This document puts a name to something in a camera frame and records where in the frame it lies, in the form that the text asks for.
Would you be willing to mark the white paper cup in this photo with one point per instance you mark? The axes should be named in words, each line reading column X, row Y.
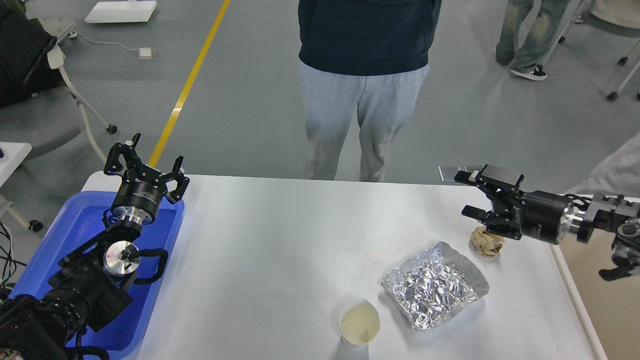
column 359, row 323

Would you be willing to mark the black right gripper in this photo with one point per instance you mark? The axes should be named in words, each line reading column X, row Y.
column 547, row 217

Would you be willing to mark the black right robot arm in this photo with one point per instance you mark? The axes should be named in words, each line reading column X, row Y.
column 615, row 215

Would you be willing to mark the person in green trousers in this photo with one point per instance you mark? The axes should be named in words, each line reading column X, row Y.
column 526, row 61

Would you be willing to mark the crumpled aluminium foil sheet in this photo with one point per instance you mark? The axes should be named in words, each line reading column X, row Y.
column 434, row 286

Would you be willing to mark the metal floor plate left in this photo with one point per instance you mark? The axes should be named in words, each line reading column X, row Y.
column 447, row 173

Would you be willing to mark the person in dark hoodie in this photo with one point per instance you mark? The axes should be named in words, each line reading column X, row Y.
column 362, row 58

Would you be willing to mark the beige plastic bin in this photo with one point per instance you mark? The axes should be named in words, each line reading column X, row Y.
column 609, row 309

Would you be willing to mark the white flat board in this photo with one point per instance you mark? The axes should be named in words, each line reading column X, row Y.
column 121, row 11

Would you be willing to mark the white chair frame with castors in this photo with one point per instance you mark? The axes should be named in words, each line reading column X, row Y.
column 616, row 17

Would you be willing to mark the metal floor plate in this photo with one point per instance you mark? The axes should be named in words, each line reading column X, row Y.
column 447, row 173
column 473, row 168

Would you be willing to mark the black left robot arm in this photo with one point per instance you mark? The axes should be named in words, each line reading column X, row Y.
column 90, row 289

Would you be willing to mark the white power adapter with cable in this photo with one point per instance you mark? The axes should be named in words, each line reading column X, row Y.
column 142, row 52

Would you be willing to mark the metal floor plate right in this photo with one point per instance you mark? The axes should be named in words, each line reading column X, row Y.
column 473, row 168

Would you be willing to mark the crumpled brown paper ball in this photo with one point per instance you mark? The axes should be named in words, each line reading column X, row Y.
column 485, row 243

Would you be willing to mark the blue plastic tray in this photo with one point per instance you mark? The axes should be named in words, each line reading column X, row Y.
column 79, row 220

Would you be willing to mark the person in white jacket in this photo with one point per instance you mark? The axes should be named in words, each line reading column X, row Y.
column 617, row 174

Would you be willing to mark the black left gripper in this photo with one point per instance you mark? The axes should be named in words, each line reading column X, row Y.
column 137, row 193

